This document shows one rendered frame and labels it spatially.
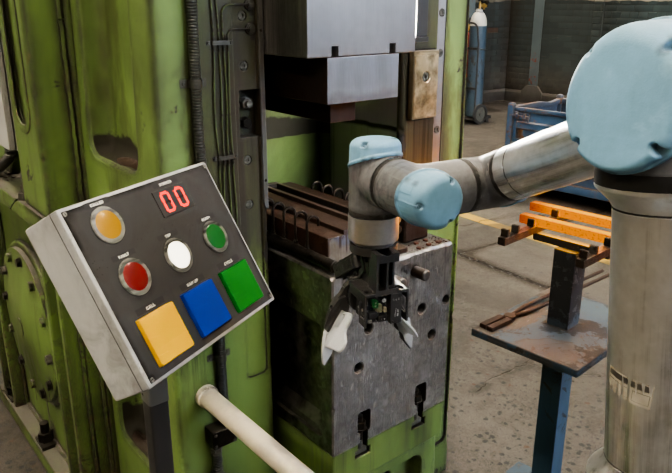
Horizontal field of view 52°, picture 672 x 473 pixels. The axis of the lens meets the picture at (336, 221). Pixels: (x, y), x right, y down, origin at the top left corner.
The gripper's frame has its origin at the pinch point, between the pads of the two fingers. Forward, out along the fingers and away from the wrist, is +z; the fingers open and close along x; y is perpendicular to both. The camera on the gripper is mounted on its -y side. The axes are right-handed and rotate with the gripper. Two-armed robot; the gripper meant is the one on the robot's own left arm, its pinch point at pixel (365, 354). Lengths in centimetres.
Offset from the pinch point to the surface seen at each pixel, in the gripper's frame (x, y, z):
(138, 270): -32.9, -8.8, -16.1
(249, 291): -14.2, -17.6, -6.2
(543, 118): 296, -334, 31
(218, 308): -20.8, -11.9, -6.6
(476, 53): 439, -651, 8
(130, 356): -35.7, -0.3, -6.8
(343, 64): 14, -44, -41
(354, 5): 17, -45, -53
